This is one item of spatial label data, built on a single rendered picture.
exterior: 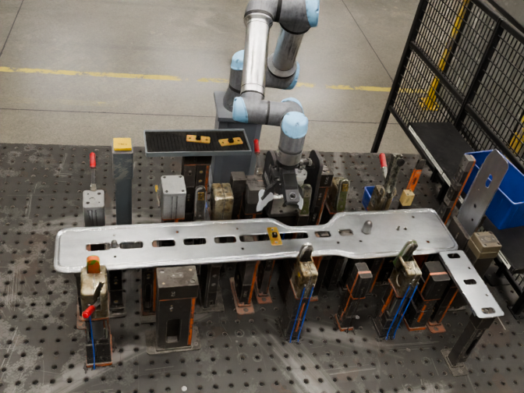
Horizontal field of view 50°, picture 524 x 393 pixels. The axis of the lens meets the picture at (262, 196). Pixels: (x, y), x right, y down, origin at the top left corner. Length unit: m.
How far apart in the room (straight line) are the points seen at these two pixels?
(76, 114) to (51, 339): 2.52
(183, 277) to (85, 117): 2.67
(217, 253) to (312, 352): 0.49
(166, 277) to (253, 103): 0.59
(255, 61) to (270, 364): 0.99
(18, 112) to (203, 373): 2.86
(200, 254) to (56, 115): 2.63
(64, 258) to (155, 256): 0.27
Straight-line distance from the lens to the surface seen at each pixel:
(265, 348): 2.01
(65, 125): 4.18
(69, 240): 1.90
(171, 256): 1.83
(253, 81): 1.77
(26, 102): 4.46
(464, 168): 2.26
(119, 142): 2.02
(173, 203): 1.92
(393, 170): 2.12
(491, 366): 2.26
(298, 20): 1.94
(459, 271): 2.06
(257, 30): 1.86
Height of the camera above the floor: 2.34
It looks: 40 degrees down
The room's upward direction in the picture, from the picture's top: 10 degrees clockwise
